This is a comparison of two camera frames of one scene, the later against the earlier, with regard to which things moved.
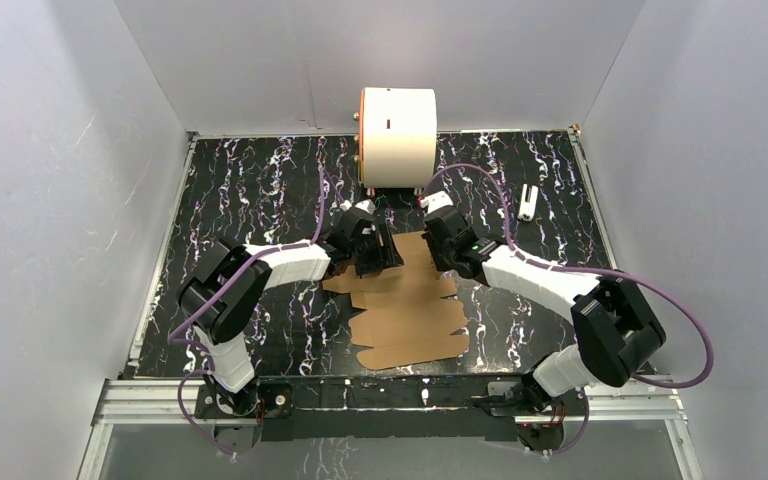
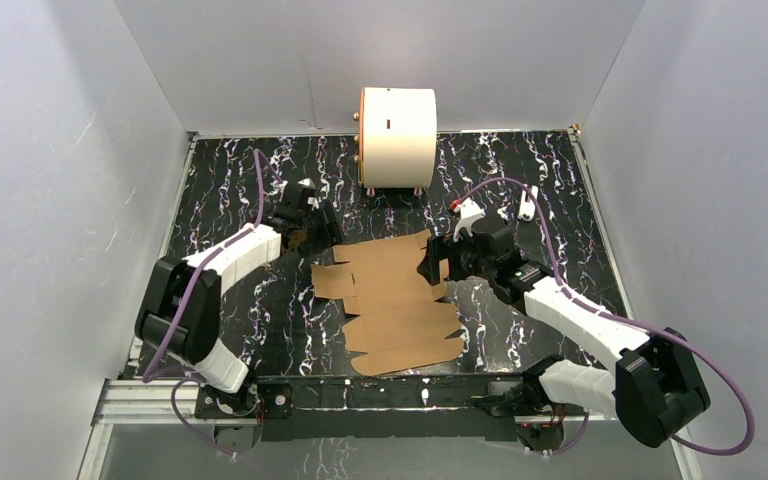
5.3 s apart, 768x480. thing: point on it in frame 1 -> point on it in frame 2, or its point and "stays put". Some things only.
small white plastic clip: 527,208 stays put
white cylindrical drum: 397,137 stays put
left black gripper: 383,247 -> 317,221
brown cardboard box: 407,318 stays put
